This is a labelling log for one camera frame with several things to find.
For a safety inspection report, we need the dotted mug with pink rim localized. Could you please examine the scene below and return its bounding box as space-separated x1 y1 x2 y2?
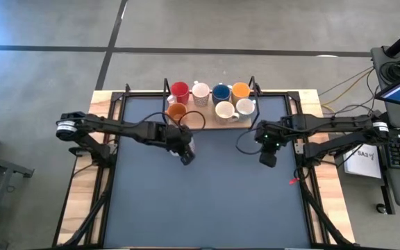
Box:
191 80 211 108

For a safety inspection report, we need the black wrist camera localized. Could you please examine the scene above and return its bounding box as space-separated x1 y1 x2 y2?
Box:
180 151 197 167
258 151 278 169

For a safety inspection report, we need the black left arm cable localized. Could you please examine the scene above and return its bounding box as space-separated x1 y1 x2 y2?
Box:
140 110 207 132

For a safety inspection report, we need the cream mug with yellow rim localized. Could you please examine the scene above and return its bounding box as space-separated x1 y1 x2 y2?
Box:
214 100 240 126

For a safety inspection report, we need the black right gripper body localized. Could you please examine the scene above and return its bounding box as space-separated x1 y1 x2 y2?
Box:
254 130 288 153

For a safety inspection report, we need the white printed paper sheet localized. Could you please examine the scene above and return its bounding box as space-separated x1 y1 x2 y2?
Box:
342 140 383 180

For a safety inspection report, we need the yellow mug with white handle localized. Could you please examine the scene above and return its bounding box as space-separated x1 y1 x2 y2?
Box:
231 81 251 105

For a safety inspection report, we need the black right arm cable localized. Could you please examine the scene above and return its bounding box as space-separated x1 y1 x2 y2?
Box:
235 126 264 156

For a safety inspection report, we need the yellow floor cable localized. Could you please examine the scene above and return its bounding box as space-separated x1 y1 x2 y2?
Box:
319 67 376 114

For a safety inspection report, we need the blue mug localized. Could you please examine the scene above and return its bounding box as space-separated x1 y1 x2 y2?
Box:
211 83 234 106

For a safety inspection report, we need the coiled black cable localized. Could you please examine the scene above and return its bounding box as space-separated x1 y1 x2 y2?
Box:
379 60 400 83

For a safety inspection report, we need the black metal table frame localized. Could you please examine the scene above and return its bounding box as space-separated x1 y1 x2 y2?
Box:
52 83 356 250

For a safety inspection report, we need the wooden shelf with black frame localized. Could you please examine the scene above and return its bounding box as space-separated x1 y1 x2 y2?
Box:
160 75 262 132

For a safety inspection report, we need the orange faceted mug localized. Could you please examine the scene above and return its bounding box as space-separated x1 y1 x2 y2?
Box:
165 102 188 126

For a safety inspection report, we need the red mug with white handle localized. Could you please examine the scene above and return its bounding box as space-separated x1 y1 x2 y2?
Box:
166 81 190 106

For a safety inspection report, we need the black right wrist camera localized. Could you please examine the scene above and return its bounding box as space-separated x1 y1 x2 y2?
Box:
258 151 278 169

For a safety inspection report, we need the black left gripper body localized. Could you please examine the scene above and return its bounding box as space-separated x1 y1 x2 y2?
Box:
165 126 193 156

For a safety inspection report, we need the white mug with teal pattern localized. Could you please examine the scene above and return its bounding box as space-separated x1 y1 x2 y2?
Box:
235 97 258 123

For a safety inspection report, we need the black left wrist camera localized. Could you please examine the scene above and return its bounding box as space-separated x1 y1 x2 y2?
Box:
180 151 197 167

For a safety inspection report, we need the blue-grey table mat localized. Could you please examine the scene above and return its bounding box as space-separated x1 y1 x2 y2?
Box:
103 96 312 249

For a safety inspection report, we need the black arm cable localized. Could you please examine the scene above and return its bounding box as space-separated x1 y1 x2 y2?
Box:
140 110 207 132
235 126 264 156

